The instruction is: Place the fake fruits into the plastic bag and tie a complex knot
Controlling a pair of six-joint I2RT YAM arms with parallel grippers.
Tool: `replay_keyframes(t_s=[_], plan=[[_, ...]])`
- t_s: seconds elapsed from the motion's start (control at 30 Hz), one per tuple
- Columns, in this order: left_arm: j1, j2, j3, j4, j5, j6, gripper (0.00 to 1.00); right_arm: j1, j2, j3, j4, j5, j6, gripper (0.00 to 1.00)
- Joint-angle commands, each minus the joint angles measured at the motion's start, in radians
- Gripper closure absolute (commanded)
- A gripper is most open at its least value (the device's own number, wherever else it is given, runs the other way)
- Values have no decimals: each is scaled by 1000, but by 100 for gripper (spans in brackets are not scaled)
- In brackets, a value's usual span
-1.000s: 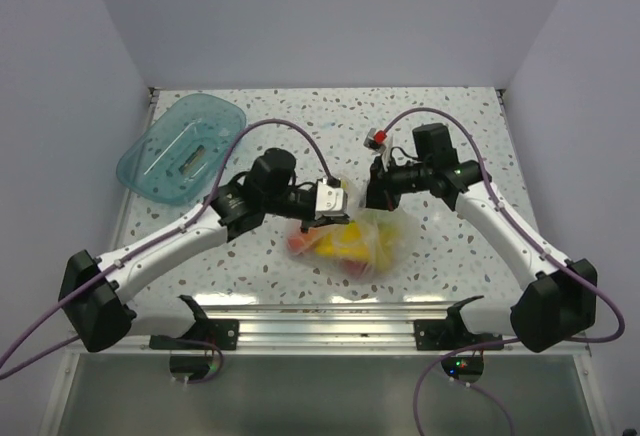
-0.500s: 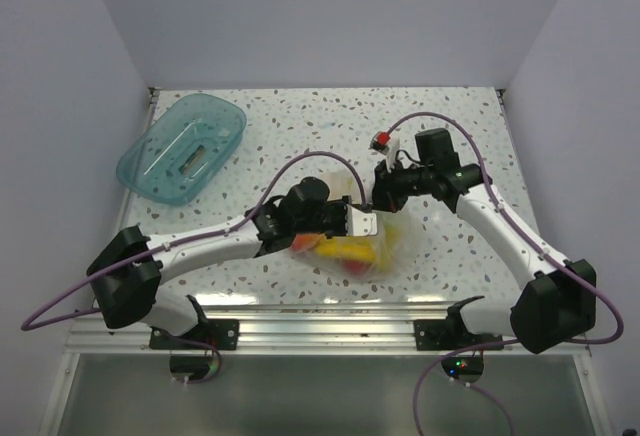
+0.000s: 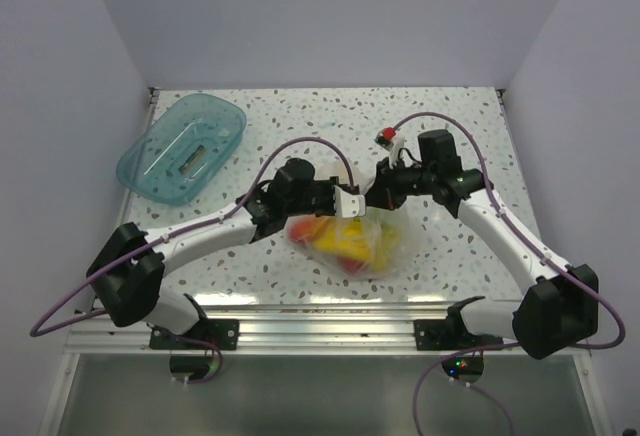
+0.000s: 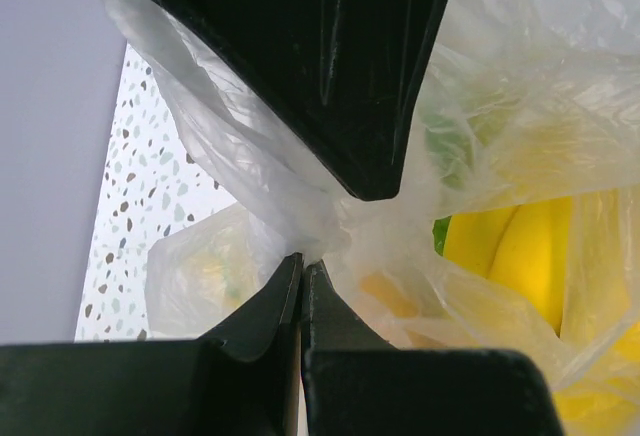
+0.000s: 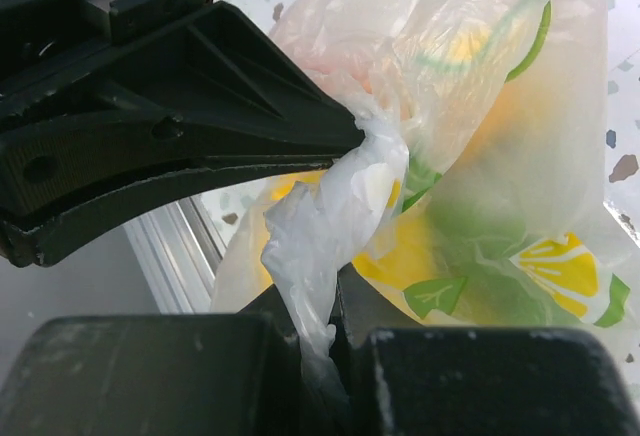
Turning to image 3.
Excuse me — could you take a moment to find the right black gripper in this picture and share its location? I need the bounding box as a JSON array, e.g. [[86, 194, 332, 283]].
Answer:
[[362, 154, 437, 211]]

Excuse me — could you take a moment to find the red orange fake mango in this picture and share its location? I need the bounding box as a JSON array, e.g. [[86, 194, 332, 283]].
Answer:
[[289, 217, 329, 244]]

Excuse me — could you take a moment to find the yellow fake banana bunch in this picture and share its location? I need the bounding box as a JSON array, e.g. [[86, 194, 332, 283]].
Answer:
[[311, 218, 400, 274]]

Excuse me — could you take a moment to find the clear plastic bag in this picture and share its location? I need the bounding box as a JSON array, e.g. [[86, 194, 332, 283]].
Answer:
[[284, 160, 427, 282]]

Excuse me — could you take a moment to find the blue plastic fruit tray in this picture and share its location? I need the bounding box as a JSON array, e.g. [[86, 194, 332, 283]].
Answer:
[[116, 93, 246, 206]]

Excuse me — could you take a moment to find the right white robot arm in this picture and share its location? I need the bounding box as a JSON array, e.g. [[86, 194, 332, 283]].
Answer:
[[365, 127, 599, 360]]

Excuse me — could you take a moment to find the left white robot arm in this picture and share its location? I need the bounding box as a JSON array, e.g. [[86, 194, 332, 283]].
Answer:
[[88, 158, 350, 349]]

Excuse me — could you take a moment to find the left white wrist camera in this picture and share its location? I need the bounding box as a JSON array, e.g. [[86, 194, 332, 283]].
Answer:
[[334, 186, 366, 219]]

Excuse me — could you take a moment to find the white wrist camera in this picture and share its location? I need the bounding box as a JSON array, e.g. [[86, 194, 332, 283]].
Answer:
[[334, 186, 366, 219], [375, 127, 406, 169]]

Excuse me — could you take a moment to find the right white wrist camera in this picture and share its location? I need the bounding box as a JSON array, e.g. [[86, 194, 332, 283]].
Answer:
[[375, 127, 406, 169]]

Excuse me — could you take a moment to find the aluminium mounting rail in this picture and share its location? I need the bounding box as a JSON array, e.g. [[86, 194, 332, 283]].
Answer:
[[65, 300, 586, 356]]

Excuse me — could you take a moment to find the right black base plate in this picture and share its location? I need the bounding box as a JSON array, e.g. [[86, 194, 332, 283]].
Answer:
[[413, 319, 504, 351]]

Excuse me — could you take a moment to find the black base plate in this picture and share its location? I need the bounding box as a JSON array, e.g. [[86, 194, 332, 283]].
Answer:
[[413, 319, 504, 351], [149, 318, 240, 351]]

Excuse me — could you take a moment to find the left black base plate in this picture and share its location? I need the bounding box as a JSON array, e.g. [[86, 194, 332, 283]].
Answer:
[[149, 318, 240, 351]]

